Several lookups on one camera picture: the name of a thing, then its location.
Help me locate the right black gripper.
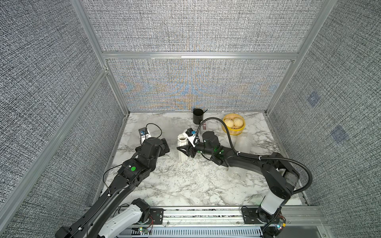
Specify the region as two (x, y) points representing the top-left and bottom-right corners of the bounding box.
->
(177, 137), (215, 159)

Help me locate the small white ribbed vase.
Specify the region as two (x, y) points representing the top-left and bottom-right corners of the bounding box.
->
(177, 133), (190, 163)

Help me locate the tall white ribbed vase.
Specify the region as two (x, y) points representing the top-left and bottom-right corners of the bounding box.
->
(228, 132), (254, 181)

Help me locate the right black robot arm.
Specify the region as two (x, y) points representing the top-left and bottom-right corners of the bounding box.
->
(177, 131), (300, 223)

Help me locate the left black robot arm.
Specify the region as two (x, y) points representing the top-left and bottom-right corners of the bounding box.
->
(55, 137), (170, 238)

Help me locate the black cup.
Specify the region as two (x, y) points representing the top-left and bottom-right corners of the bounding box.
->
(192, 108), (208, 125)

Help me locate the left bun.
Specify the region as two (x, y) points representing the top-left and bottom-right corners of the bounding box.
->
(224, 119), (234, 128)

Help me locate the bun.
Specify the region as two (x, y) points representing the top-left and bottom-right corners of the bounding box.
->
(233, 118), (244, 129)
(224, 119), (234, 128)

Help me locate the yellow steamer basket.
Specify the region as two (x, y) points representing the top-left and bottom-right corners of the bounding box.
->
(223, 114), (246, 135)

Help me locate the right bun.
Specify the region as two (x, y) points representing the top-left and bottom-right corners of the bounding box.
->
(233, 118), (244, 129)

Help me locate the right black corrugated cable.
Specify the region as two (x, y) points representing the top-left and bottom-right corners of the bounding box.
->
(194, 117), (313, 195)

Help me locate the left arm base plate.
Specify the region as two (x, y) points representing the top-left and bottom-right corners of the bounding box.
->
(143, 208), (164, 226)

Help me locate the aluminium front rail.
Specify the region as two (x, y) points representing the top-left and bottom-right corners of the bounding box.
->
(111, 206), (334, 238)

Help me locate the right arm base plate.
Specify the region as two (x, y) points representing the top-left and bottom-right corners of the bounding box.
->
(241, 206), (268, 224)

